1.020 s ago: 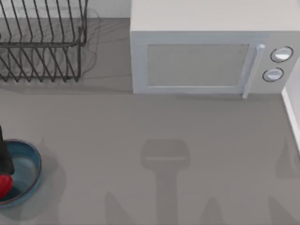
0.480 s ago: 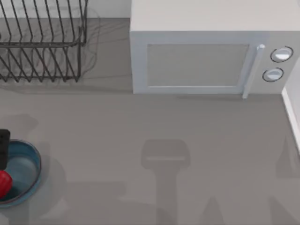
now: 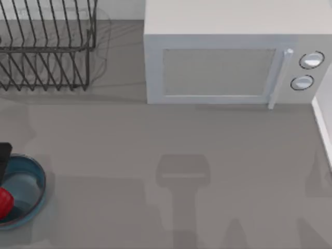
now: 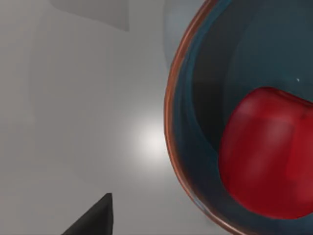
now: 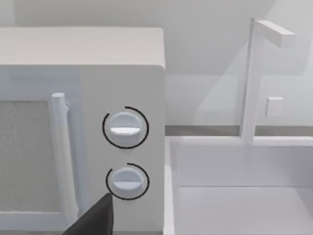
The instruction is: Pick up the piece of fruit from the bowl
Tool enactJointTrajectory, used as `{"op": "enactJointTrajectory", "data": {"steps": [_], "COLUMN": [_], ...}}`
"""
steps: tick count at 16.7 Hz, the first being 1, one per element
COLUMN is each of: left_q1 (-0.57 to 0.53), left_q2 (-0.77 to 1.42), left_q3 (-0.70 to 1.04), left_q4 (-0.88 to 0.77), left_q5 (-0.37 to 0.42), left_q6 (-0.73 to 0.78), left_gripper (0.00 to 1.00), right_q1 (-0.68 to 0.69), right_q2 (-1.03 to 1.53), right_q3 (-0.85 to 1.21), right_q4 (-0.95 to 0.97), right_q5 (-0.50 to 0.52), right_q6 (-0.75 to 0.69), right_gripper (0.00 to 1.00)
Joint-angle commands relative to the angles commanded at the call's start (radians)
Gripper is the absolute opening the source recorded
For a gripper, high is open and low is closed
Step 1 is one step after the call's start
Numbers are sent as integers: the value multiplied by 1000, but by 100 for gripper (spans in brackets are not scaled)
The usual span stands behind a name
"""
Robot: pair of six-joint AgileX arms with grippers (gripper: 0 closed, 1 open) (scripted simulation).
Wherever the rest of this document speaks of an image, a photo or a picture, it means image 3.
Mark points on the microwave oven door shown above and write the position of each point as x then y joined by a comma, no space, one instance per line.
218,72

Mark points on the pale microwave oven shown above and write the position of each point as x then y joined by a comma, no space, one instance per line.
233,23

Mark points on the small microwave knob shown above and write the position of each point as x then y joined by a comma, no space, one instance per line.
301,82

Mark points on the blue bowl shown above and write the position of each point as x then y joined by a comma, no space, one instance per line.
31,181

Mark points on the large microwave knob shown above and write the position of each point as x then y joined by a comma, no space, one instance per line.
311,60

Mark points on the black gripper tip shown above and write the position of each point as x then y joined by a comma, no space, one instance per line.
3,158

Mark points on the red apple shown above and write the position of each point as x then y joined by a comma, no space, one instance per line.
4,202

